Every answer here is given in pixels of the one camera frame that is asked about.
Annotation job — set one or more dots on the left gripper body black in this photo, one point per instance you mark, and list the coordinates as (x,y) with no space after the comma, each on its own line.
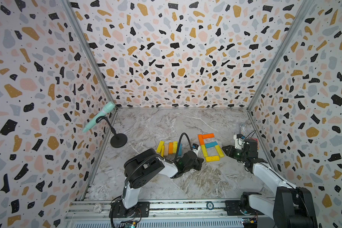
(197,166)

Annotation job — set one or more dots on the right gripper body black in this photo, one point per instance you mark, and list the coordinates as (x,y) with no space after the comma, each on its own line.
(239,154)

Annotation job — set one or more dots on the yellow block front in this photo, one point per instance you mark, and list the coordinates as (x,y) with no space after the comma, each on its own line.
(212,158)

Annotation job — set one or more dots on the teal block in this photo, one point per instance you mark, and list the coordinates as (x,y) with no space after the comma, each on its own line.
(211,144)
(180,150)

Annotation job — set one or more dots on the yellow-green block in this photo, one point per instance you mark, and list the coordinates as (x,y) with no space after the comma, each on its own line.
(204,150)

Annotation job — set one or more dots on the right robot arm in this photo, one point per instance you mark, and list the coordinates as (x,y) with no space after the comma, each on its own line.
(292,206)

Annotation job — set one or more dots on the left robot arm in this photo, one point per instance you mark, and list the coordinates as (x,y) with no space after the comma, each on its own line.
(140,169)

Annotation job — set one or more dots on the orange block small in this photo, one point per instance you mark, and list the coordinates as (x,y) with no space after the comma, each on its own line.
(170,148)

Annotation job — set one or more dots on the glitter tube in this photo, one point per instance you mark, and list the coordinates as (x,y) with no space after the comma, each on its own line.
(243,129)

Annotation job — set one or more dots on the beige wooden block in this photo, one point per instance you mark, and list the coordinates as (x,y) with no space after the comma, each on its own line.
(166,149)

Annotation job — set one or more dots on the black microphone stand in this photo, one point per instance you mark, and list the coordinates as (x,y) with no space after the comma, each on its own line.
(118,140)

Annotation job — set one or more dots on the mint green microphone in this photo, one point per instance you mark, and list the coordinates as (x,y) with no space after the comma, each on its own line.
(110,106)

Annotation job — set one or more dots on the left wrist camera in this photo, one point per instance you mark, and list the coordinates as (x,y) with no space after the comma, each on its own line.
(195,148)

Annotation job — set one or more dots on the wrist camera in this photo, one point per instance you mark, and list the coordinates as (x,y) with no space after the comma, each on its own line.
(195,148)
(239,139)

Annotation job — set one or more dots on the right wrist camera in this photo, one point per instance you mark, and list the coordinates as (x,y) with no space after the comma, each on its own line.
(239,139)

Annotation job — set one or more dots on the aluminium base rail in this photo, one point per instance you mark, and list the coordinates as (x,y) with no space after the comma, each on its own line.
(173,213)

